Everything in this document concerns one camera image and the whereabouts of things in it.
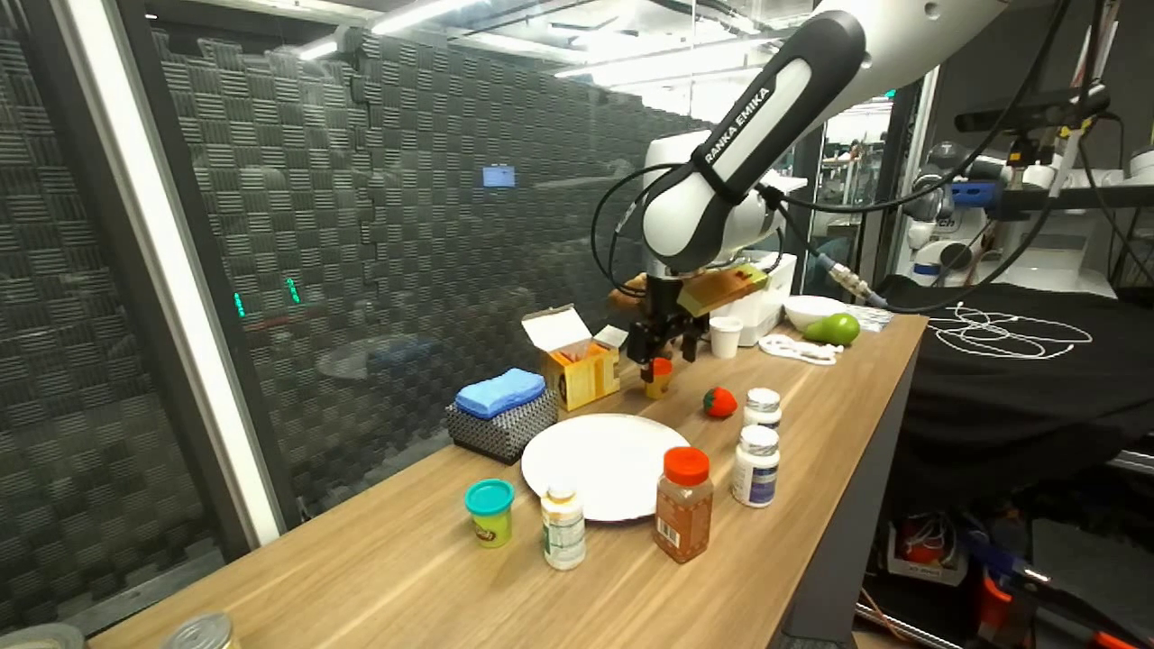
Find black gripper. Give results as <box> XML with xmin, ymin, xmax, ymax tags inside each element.
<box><xmin>625</xmin><ymin>276</ymin><xmax>714</xmax><ymax>372</ymax></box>

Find yellow tub with orange lid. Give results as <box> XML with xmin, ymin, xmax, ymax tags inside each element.
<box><xmin>640</xmin><ymin>355</ymin><xmax>676</xmax><ymax>404</ymax></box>

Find red toy strawberry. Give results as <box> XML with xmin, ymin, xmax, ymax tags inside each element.
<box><xmin>699</xmin><ymin>381</ymin><xmax>741</xmax><ymax>425</ymax></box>

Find white paper plate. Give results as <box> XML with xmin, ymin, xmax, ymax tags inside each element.
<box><xmin>519</xmin><ymin>411</ymin><xmax>697</xmax><ymax>526</ymax></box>

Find white paper cup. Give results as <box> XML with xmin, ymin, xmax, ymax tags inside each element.
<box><xmin>706</xmin><ymin>313</ymin><xmax>747</xmax><ymax>361</ymax></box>

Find yellow orange cardboard box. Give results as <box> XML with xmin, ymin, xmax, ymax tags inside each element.
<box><xmin>519</xmin><ymin>303</ymin><xmax>631</xmax><ymax>414</ymax></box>

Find white printed packet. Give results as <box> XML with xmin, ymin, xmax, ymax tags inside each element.
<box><xmin>753</xmin><ymin>331</ymin><xmax>852</xmax><ymax>369</ymax></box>

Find white shallow bowl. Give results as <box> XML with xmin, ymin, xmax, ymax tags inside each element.
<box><xmin>781</xmin><ymin>291</ymin><xmax>896</xmax><ymax>334</ymax></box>

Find green pear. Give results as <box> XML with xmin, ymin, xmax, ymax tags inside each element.
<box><xmin>800</xmin><ymin>309</ymin><xmax>864</xmax><ymax>351</ymax></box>

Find blue sponge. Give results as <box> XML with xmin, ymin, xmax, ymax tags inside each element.
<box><xmin>450</xmin><ymin>364</ymin><xmax>548</xmax><ymax>422</ymax></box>

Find blue box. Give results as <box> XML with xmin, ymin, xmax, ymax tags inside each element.
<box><xmin>442</xmin><ymin>389</ymin><xmax>561</xmax><ymax>467</ymax></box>

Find yellow tub with teal lid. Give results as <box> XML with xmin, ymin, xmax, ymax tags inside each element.
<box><xmin>462</xmin><ymin>475</ymin><xmax>519</xmax><ymax>547</ymax></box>

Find black covered table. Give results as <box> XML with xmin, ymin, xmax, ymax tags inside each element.
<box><xmin>881</xmin><ymin>279</ymin><xmax>1154</xmax><ymax>483</ymax></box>

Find silver metal can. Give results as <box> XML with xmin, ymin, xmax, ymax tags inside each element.
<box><xmin>158</xmin><ymin>611</ymin><xmax>241</xmax><ymax>649</ymax></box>
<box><xmin>0</xmin><ymin>622</ymin><xmax>87</xmax><ymax>649</ymax></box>

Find black looped gripper cable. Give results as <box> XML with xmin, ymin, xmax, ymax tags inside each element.
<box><xmin>589</xmin><ymin>160</ymin><xmax>676</xmax><ymax>291</ymax></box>

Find black cable with metal connector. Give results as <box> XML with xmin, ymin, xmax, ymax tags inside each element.
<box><xmin>766</xmin><ymin>0</ymin><xmax>1084</xmax><ymax>309</ymax></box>

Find white cable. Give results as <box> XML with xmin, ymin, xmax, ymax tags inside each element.
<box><xmin>922</xmin><ymin>301</ymin><xmax>1096</xmax><ymax>364</ymax></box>

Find white metal frame post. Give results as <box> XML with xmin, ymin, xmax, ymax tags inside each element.
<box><xmin>45</xmin><ymin>0</ymin><xmax>287</xmax><ymax>547</ymax></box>

